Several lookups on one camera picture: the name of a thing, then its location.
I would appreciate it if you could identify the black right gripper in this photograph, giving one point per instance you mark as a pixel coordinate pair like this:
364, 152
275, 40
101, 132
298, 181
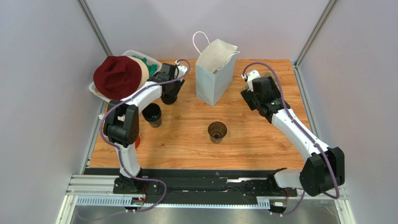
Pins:
250, 99

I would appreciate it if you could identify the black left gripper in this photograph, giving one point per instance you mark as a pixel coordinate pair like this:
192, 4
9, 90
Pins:
179, 84

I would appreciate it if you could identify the stack of black cups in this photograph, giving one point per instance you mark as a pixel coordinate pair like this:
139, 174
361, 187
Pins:
153, 114

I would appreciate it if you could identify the brown coffee cup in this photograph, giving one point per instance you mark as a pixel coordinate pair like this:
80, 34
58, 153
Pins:
217, 131

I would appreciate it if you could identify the white paper bag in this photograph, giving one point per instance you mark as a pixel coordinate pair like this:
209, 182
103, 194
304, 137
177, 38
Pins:
214, 69

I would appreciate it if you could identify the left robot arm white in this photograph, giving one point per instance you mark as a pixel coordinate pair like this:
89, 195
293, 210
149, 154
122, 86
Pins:
120, 124

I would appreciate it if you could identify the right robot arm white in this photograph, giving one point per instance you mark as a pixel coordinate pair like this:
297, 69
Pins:
324, 167

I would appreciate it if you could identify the green cloth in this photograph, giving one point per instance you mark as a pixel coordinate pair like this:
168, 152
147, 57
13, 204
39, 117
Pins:
152, 68

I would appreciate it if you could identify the white plastic basket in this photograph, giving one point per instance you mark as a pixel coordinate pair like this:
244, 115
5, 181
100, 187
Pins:
129, 53

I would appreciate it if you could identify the brown pulp cup carrier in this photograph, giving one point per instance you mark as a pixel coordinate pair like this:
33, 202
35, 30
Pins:
273, 76

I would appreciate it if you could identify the beige hat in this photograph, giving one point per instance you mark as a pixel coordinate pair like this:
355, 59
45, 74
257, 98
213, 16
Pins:
144, 71

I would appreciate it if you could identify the dark red bucket hat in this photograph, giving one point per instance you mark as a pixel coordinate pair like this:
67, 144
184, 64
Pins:
118, 77

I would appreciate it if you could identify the red cup with straws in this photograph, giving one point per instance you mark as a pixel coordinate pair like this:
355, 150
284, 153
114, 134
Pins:
137, 142

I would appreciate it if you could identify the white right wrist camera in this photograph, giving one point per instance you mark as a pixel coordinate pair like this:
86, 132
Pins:
250, 76

